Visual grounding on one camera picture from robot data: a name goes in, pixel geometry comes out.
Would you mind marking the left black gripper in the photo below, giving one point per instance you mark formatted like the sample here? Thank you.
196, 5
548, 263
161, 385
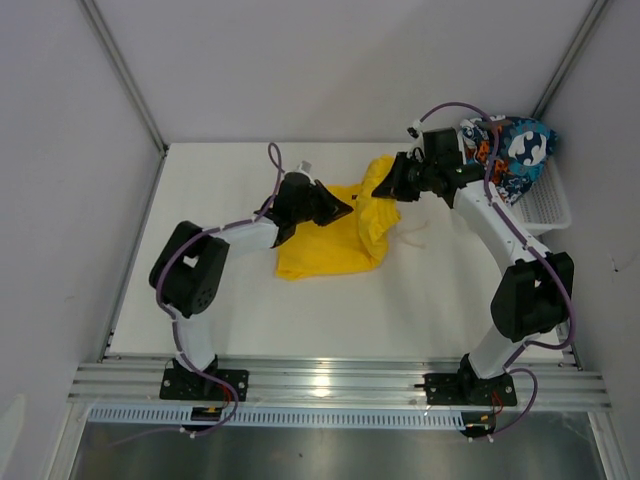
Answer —
332, 207

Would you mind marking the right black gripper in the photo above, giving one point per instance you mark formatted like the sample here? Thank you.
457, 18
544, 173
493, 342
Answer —
393, 185

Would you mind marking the yellow shorts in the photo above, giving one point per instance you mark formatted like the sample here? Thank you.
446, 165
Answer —
356, 243

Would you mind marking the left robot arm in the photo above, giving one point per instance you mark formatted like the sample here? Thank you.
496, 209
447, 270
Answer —
187, 274

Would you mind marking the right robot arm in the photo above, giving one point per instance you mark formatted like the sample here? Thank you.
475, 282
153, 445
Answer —
534, 294

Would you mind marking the patterned blue orange shorts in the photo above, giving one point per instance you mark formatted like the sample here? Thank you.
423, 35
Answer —
524, 146

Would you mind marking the white plastic basket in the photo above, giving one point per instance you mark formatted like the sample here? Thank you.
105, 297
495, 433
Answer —
544, 208

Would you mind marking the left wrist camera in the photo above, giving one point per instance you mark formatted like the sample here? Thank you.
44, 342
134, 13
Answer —
304, 168

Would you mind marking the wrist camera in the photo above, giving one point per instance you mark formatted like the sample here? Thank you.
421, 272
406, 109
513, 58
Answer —
416, 129
304, 168

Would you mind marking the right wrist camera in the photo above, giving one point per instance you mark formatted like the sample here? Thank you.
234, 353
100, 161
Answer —
416, 129

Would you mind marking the aluminium mounting rail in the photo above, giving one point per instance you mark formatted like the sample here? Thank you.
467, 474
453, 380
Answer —
338, 383

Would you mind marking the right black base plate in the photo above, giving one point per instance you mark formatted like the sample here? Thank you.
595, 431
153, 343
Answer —
451, 389

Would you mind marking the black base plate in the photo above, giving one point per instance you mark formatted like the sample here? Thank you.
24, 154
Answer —
451, 389
183, 385

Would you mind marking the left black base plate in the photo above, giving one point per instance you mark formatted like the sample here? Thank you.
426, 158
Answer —
183, 385

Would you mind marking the left aluminium frame post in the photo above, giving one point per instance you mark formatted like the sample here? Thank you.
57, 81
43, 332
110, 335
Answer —
100, 28

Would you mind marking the aluminium frame post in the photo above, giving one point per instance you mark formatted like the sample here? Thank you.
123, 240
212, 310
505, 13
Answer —
586, 29
100, 28

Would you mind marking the white slotted cable duct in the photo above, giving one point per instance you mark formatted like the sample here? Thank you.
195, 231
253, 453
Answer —
412, 419

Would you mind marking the right aluminium frame post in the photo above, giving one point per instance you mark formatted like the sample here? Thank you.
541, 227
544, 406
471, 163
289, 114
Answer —
586, 29

